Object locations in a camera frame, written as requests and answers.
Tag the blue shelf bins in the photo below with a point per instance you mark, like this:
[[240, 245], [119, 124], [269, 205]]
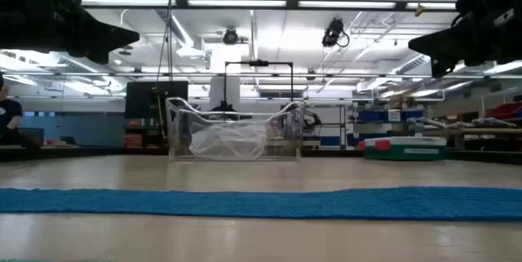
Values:
[[375, 115]]

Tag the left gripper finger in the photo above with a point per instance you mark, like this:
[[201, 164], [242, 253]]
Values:
[[95, 57], [102, 35]]

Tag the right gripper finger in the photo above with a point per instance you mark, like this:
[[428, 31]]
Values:
[[442, 68], [448, 43]]

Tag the clear zipper plastic bag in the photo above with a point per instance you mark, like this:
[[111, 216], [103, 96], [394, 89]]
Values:
[[228, 141]]

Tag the red shelf bin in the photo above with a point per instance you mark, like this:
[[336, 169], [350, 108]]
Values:
[[505, 111]]

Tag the blue elastic bandage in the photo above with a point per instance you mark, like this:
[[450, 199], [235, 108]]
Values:
[[261, 205]]

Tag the black overhead camera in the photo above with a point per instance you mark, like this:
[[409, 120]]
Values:
[[332, 33]]

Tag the yellow hanging tag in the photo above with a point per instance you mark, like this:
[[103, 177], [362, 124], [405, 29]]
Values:
[[419, 10]]

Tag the clear plastic bin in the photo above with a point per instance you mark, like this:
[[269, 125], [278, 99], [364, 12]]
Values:
[[173, 131]]

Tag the orange boxes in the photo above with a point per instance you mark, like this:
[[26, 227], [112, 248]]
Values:
[[132, 139]]

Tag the black background stand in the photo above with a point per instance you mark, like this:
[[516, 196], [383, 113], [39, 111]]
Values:
[[259, 63]]

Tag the person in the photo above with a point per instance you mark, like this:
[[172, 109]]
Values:
[[8, 119]]

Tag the first aid kit box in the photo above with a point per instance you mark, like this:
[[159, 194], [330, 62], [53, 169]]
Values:
[[403, 149]]

